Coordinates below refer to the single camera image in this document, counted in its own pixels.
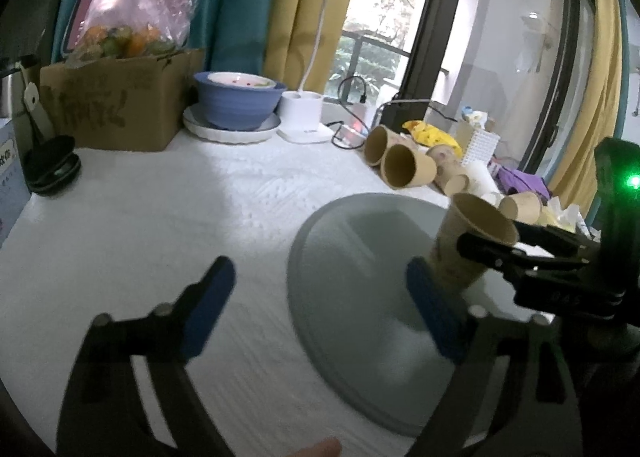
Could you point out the person's left hand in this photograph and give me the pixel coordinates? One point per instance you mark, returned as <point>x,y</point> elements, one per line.
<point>320,448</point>

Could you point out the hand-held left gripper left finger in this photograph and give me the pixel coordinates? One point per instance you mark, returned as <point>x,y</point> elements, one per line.
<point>210,307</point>

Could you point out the yellow snack packet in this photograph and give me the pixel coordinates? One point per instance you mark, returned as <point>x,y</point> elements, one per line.
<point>432,136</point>

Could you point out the light blue box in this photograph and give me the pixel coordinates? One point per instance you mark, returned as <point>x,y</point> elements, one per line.
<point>12,177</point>

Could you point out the white plate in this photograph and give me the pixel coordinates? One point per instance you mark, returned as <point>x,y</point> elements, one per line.
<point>200,127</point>

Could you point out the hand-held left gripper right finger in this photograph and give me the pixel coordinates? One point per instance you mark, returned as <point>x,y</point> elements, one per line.
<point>434,312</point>

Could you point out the clear plastic bag of fruit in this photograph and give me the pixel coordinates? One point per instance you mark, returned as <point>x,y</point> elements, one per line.
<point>135,22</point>

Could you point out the grey round plate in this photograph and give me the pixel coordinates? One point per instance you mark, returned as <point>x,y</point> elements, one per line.
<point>360,297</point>

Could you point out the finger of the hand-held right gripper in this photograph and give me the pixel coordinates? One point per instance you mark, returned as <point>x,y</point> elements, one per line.
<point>487,251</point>
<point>552,236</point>

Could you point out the power strip with red light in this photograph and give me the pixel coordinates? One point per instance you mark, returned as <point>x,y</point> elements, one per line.
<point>350,136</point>

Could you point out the cardboard box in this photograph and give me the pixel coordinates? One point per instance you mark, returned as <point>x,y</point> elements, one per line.
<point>120,102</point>

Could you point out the yellow curtain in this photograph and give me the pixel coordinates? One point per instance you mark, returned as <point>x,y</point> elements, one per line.
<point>295,37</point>
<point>592,102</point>

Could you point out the teal curtain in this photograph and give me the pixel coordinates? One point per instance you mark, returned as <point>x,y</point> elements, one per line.
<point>235,2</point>

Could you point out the purple cloth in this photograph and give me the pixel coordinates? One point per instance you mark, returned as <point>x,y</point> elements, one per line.
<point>522,183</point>

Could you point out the white perforated basket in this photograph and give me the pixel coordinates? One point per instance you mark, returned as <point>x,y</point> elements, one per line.
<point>479,147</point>

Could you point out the blue ribbed bowl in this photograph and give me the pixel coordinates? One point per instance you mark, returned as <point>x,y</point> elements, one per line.
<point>235,104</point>

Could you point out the black round case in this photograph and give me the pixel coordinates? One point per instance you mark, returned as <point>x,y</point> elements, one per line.
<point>52,164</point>

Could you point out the crumpled white tissue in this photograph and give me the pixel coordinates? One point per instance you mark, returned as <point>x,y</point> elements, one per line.
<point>562,218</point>

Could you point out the brown paper cup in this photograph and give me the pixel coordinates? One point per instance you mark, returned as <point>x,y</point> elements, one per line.
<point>445,157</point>
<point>456,183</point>
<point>462,232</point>
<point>404,167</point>
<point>376,143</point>
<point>522,207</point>

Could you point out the white paper cup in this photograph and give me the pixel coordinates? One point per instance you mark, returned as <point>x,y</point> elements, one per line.
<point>482,177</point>

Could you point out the white bowl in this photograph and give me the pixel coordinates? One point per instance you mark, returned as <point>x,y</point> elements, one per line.
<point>240,81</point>

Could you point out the white tag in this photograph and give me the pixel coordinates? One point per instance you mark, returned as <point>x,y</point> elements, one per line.
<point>31,94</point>

